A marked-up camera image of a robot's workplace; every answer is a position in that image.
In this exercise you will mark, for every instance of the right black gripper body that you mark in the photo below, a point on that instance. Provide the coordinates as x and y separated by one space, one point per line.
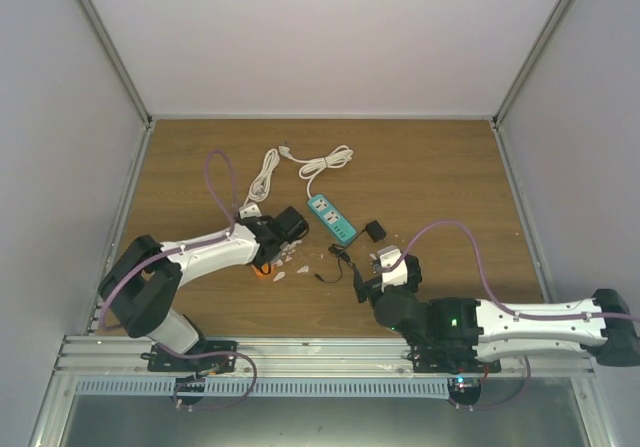
371 287

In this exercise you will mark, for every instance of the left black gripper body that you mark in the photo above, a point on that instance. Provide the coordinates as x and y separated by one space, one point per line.
274 260

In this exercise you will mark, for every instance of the orange power strip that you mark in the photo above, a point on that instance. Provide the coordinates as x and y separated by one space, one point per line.
263 271

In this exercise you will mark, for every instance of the teal power strip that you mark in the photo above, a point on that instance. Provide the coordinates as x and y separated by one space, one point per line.
339 227

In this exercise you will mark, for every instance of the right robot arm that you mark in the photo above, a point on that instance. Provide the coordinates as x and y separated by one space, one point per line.
464 335

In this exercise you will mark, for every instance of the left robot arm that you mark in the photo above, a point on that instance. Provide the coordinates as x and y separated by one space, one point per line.
141 286

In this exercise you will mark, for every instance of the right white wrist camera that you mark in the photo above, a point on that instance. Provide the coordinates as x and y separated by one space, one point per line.
393 268

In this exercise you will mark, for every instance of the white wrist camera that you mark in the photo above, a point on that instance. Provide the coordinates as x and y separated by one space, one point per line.
249 210
393 268

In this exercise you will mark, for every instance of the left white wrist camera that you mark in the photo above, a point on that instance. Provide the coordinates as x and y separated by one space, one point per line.
249 210

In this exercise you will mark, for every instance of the grey slotted cable duct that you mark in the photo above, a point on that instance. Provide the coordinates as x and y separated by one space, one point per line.
266 387

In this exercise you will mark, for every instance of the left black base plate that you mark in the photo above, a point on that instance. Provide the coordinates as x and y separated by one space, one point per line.
200 362

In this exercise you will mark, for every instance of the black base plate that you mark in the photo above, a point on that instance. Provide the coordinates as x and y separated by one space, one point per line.
467 373
200 362

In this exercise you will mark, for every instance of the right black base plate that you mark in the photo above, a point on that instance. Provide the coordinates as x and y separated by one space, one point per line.
467 373

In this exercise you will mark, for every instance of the aluminium front rail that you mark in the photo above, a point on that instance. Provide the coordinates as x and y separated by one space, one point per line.
275 357

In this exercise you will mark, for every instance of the left aluminium frame post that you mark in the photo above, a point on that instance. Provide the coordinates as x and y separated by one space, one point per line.
97 25

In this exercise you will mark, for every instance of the aluminium frame post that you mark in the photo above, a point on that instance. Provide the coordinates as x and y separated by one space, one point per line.
97 25
549 28

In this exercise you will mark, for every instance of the right aluminium frame post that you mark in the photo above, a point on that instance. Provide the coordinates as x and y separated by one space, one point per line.
549 28

